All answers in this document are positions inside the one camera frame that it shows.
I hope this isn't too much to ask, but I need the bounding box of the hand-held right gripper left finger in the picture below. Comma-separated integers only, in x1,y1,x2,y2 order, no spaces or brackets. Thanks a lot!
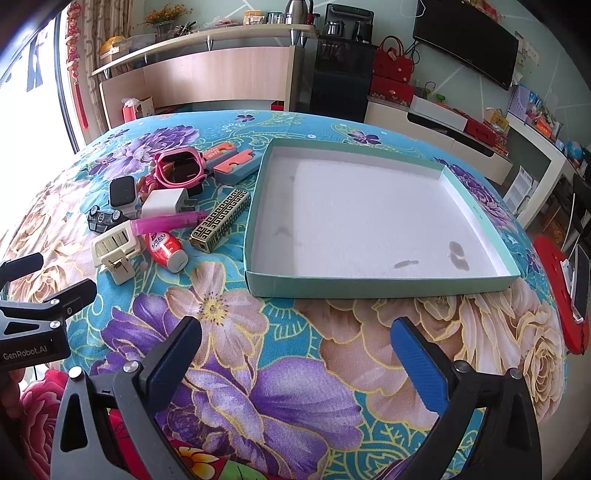
50,316,204,480

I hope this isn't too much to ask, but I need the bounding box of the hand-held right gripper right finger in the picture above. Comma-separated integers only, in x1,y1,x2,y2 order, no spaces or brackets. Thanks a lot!
390,316,542,480

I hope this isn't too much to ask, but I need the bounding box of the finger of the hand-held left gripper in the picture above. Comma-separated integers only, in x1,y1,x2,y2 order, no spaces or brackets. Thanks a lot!
0,253,44,289
0,278,99,330

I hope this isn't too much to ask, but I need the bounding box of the beige toy car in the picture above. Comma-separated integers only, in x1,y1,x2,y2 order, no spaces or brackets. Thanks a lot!
91,220,141,286

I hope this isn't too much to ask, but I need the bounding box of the black toy car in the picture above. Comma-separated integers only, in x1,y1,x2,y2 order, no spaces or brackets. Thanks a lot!
88,205,126,232

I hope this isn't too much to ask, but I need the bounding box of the small red white bottle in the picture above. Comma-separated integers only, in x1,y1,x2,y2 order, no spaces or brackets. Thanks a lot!
145,231,188,272

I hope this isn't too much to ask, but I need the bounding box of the white rounded gadget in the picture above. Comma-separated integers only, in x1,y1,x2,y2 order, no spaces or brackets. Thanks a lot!
109,176,140,219

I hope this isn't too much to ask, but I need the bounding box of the pink lighter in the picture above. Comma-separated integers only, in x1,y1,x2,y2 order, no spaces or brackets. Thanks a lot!
131,210,211,237

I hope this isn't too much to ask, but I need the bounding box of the white charger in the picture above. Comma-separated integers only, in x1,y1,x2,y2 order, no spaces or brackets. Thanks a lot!
141,189,186,219

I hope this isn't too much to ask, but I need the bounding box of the gold patterned lighter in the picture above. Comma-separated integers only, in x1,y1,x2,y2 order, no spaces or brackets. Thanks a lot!
189,187,252,254

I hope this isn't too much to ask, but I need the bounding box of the teal cardboard box tray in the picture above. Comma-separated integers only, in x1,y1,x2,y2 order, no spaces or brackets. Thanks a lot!
246,137,522,298

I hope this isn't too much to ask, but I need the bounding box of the pink pig-shaped gadget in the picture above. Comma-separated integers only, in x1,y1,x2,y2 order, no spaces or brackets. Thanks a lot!
154,147,207,191

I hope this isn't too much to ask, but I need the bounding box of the orange blue toy knife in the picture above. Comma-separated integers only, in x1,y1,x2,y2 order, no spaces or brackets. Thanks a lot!
213,148,263,185

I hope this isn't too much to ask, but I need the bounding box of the orange toy knife with print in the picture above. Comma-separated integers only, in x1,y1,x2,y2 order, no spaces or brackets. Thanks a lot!
205,142,239,168

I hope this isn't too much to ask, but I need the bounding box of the teal floral blanket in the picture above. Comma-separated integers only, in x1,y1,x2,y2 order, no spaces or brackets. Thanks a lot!
0,111,568,480

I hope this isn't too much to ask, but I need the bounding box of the red stool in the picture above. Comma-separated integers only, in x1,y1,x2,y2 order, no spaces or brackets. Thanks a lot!
533,234,591,356

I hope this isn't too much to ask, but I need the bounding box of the white phone stand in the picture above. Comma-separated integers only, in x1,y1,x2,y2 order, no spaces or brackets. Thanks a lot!
560,258,585,321

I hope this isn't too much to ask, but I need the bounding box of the smartphone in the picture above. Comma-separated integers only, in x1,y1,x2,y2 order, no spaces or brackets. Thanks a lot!
573,244,591,319

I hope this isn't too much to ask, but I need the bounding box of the white paper calendar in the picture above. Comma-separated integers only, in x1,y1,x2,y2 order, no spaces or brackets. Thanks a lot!
505,166,534,215

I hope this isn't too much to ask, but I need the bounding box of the black chair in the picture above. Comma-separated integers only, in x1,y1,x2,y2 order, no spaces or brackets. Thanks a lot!
570,173,591,241

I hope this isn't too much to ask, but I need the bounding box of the red hanging decoration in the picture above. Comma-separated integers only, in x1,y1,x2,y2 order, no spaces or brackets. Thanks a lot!
67,0,90,130

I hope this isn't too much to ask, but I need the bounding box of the white television stand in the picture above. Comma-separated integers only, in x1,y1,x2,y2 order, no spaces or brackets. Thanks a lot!
365,95,513,185

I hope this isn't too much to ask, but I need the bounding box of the yellow round object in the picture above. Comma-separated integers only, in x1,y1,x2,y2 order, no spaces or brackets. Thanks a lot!
100,37,124,61

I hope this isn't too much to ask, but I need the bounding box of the red flat box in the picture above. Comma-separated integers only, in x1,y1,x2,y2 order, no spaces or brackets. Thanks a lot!
464,117,511,148

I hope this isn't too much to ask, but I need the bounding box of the white desk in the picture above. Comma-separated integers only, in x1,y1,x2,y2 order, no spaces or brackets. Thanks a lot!
505,113,583,227

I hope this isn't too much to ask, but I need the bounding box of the white flat box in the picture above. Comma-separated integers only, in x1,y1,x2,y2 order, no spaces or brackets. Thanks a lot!
410,95,468,130

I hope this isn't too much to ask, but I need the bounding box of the patterned curtain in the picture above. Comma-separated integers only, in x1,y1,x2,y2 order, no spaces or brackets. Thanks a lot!
81,0,148,134

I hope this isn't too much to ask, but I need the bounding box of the wooden counter cabinet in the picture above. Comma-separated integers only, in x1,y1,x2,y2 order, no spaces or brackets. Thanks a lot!
91,24,319,130

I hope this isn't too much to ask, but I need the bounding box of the red gift box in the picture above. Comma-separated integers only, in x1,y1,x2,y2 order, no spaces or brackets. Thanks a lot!
369,75,414,106

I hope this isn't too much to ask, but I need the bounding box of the purple plastic basket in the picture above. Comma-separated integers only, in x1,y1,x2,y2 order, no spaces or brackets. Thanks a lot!
508,85,536,121

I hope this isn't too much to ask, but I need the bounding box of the vase of orange flowers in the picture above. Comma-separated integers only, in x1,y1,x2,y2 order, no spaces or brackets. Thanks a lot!
144,6,192,40

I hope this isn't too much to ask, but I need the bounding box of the black tea machine cabinet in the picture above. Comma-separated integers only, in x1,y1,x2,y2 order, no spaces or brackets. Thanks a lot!
314,4,377,123

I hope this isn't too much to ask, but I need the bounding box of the red gift bag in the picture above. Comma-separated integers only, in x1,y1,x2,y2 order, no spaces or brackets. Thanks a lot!
373,36,414,83

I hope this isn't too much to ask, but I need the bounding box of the black television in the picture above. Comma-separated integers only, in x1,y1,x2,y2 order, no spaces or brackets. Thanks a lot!
412,0,520,90

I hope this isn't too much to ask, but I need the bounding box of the steel thermos jug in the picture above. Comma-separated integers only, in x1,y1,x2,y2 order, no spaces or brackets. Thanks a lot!
284,0,315,26

